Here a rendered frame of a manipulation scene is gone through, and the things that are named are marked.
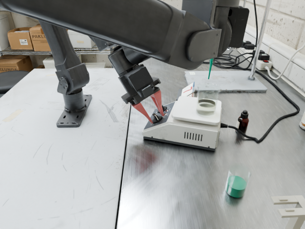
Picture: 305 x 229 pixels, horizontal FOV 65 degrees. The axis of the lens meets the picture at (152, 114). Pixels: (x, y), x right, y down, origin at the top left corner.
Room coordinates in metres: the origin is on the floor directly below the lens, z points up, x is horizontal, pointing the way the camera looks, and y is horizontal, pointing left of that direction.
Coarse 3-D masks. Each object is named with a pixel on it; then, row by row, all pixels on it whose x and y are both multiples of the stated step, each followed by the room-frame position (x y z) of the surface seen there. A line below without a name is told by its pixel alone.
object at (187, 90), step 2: (192, 84) 0.81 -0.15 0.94; (188, 86) 0.82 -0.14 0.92; (190, 86) 0.81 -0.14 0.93; (192, 86) 0.79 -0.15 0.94; (184, 88) 0.83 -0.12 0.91; (186, 88) 0.82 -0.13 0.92; (188, 88) 0.80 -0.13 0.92; (190, 88) 0.79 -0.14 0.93; (184, 90) 0.81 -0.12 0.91; (186, 90) 0.80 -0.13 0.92; (188, 90) 0.78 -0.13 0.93; (190, 90) 0.77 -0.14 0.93; (184, 92) 0.79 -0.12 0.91; (186, 92) 0.78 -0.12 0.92; (188, 92) 0.76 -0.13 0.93; (190, 92) 0.75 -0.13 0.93; (182, 94) 0.79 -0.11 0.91; (184, 94) 0.77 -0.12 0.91; (186, 94) 0.76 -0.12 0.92; (188, 94) 0.75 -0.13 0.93
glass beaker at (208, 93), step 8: (200, 88) 0.54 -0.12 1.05; (208, 88) 0.54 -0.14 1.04; (216, 88) 0.53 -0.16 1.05; (200, 96) 0.51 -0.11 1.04; (208, 96) 0.50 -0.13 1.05; (216, 96) 0.50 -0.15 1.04; (200, 104) 0.51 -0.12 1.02; (208, 104) 0.50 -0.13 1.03; (216, 104) 0.51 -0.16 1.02; (200, 112) 0.50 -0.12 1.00; (208, 112) 0.50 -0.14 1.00
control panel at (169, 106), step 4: (168, 104) 0.63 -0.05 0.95; (172, 104) 0.61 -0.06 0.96; (168, 108) 0.59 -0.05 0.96; (156, 112) 0.61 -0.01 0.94; (164, 112) 0.58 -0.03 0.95; (168, 112) 0.56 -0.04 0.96; (152, 116) 0.59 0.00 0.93; (164, 116) 0.55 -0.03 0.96; (168, 116) 0.54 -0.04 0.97; (148, 120) 0.57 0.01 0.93; (160, 120) 0.54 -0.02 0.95; (164, 120) 0.52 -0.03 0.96; (148, 124) 0.54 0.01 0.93; (152, 124) 0.53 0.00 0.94; (156, 124) 0.52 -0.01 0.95; (144, 128) 0.53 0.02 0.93
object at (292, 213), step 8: (272, 200) 0.22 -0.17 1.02; (280, 200) 0.22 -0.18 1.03; (288, 200) 0.22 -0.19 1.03; (296, 200) 0.22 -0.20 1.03; (304, 200) 0.22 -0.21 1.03; (296, 208) 0.21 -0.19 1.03; (304, 208) 0.21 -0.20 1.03; (280, 216) 0.20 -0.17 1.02; (288, 216) 0.20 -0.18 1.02; (296, 216) 0.20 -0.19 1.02; (304, 216) 0.20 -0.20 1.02; (288, 224) 0.22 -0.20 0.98; (296, 224) 0.21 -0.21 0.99
